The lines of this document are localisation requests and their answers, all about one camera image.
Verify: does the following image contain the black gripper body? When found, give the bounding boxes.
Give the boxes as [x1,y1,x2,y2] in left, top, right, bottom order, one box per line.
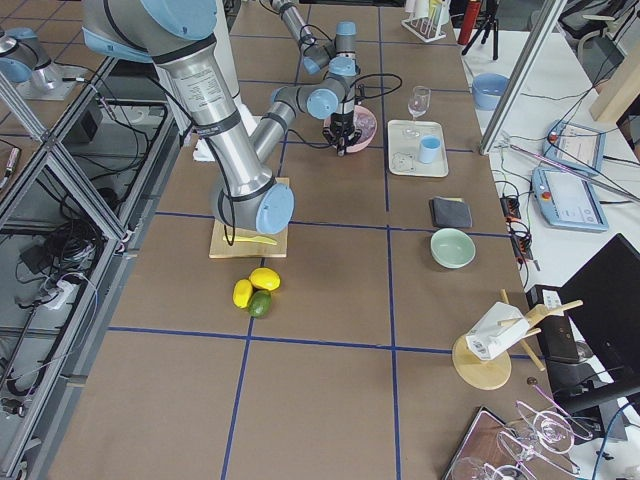
[322,112,361,144]

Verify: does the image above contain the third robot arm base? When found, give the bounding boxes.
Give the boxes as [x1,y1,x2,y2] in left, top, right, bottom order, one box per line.
[1,27,68,100]

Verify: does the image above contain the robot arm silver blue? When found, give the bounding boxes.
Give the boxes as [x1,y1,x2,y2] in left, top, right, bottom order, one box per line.
[83,1,294,234]
[250,1,362,159]

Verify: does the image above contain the blue plastic cup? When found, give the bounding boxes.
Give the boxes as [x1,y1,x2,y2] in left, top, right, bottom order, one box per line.
[418,135,441,164]

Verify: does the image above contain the wooden cup stand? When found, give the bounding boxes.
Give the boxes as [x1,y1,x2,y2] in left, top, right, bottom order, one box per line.
[452,289,583,390]

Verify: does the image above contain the pink bowl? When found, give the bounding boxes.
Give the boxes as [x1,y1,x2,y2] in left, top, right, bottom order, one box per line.
[323,105,378,156]

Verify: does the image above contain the cream bear tray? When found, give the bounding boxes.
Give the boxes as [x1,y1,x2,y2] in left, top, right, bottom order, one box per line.
[387,120,449,178]

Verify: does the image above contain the clear wine glass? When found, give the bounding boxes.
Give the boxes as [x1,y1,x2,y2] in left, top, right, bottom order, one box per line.
[403,86,431,138]

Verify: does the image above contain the grey folded cloth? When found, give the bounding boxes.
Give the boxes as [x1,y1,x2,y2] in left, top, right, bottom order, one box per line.
[429,197,473,228]

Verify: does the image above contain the yellow plastic knife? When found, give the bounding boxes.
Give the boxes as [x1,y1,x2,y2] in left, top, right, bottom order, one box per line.
[234,235,278,246]

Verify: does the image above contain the wooden cutting board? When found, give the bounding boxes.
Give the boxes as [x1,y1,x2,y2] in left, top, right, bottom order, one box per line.
[209,178,295,259]

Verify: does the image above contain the blue bowl on desk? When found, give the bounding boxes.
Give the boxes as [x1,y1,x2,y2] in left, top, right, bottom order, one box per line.
[471,73,509,111]

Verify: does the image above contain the green ceramic bowl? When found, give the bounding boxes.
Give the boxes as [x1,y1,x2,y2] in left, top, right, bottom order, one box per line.
[430,228,476,269]

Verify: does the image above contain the yellow lemon upper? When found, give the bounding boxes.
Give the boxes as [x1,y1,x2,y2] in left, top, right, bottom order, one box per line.
[249,267,281,291]

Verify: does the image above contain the yellow lemon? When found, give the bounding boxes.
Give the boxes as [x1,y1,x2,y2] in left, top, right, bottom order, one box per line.
[249,267,281,291]
[232,279,254,309]

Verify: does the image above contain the red bottle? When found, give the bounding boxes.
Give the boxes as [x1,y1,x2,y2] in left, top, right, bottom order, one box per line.
[457,0,482,45]

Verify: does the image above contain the black tripod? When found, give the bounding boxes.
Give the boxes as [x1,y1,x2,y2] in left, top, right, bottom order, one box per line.
[461,0,500,60]

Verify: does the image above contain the yellow lemon lower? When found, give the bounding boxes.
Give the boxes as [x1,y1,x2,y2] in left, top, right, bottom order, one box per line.
[232,279,254,309]

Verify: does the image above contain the green lime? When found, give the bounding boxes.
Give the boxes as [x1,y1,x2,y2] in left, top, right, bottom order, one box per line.
[247,290,272,318]

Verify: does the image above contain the teach pendant near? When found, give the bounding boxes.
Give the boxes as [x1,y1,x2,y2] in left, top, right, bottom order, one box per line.
[531,167,609,232]

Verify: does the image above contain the teach pendant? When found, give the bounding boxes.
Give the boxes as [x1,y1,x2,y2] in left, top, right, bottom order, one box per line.
[542,121,606,176]
[531,167,609,232]

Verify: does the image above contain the teach pendant far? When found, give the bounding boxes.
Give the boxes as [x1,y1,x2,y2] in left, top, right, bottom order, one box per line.
[542,121,606,176]

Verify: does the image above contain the white carton on stand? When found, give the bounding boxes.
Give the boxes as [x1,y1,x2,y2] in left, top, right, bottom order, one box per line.
[465,302,529,361]

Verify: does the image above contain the black monitor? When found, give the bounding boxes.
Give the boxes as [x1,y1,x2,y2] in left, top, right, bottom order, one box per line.
[540,233,639,413]

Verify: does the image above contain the hanging wine glasses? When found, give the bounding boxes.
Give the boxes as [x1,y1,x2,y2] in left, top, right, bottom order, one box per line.
[443,377,594,479]

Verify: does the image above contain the white wire cup rack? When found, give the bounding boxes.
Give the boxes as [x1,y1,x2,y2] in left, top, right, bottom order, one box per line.
[401,0,450,43]

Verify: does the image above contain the aluminium frame post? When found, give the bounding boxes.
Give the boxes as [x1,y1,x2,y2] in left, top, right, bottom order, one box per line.
[479,0,567,155]

